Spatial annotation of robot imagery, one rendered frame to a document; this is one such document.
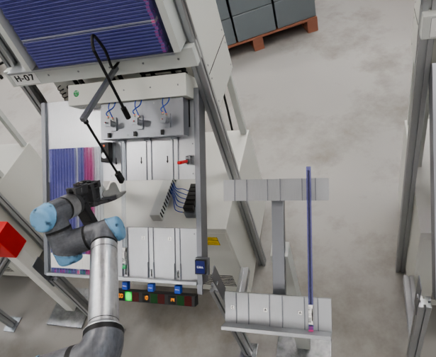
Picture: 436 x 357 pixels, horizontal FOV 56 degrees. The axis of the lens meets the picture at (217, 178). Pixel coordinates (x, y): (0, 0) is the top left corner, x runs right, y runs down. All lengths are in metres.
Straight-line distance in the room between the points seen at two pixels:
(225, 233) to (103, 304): 0.84
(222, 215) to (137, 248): 0.42
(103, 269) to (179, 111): 0.62
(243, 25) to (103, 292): 3.22
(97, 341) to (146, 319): 1.39
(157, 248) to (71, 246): 0.41
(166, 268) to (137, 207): 0.53
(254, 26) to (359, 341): 2.85
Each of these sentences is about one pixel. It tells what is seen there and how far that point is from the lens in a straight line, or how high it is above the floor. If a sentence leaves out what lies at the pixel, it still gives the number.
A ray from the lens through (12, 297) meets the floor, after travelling 3.00.
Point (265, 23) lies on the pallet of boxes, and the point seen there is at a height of 0.24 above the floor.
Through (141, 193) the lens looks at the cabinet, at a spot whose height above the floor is 0.62.
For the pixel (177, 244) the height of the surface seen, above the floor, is 0.81.
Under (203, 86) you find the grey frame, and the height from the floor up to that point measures 1.20.
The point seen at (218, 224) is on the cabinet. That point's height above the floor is 0.62.
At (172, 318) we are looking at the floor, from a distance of 2.36.
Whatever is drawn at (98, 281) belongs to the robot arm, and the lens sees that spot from 1.13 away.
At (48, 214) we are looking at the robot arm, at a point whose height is 1.24.
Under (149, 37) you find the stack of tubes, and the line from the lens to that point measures 1.38.
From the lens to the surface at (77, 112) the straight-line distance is 1.77.
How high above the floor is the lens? 1.99
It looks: 44 degrees down
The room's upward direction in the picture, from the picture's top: 20 degrees counter-clockwise
